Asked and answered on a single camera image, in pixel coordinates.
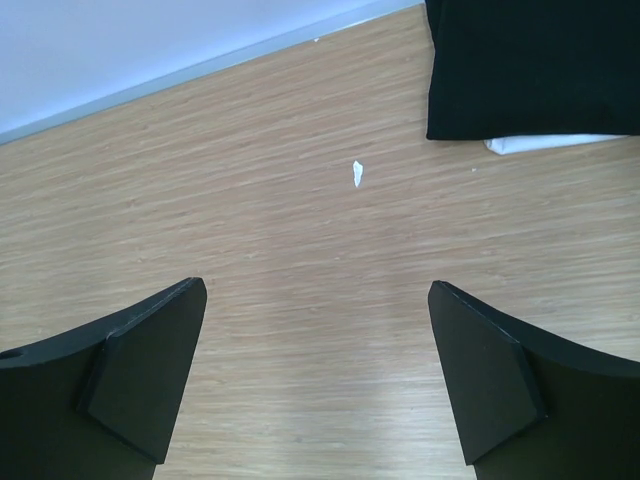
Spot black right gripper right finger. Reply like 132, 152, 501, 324
428, 281, 639, 479

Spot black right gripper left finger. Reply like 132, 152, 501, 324
1, 277, 207, 479

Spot folded white t-shirt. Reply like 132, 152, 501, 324
484, 134, 626, 155

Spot white paper scrap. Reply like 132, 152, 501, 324
352, 160, 364, 188

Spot folded black t-shirt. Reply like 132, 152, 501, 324
425, 1, 639, 141

